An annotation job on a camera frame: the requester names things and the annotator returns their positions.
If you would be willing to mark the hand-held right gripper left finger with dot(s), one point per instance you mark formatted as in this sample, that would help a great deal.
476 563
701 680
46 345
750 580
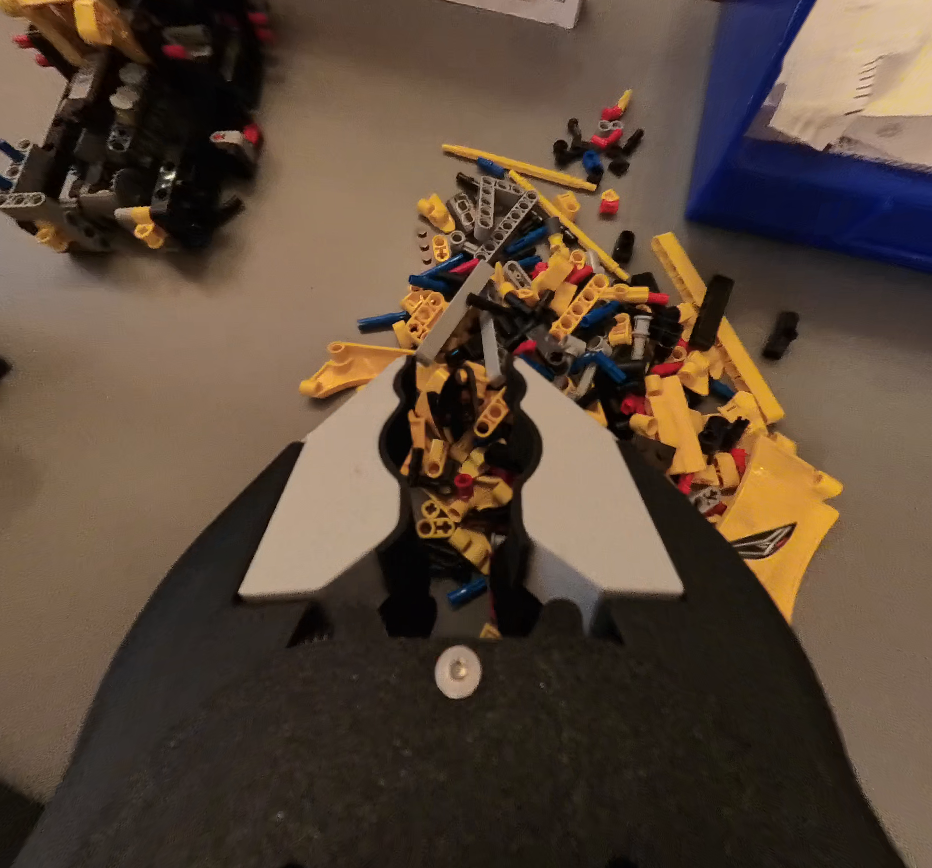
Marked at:
327 511

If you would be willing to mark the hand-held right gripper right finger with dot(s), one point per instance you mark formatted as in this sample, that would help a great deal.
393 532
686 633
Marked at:
597 518

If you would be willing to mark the pile of toy bricks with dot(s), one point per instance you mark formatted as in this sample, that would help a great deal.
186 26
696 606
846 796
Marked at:
582 314

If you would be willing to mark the grey desk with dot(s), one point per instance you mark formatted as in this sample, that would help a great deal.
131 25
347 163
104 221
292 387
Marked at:
182 387

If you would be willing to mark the yellow toy hood panel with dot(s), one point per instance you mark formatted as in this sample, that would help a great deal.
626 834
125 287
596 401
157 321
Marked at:
779 511

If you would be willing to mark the black toy pin connector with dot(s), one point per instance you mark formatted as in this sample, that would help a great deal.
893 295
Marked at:
780 335

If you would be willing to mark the blue plastic bin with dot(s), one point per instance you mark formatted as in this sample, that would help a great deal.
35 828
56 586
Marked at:
801 198

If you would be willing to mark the partly built toy car chassis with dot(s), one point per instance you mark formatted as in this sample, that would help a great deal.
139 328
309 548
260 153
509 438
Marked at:
131 103

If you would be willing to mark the white folded paper sheets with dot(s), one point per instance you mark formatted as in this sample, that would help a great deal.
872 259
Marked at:
859 67

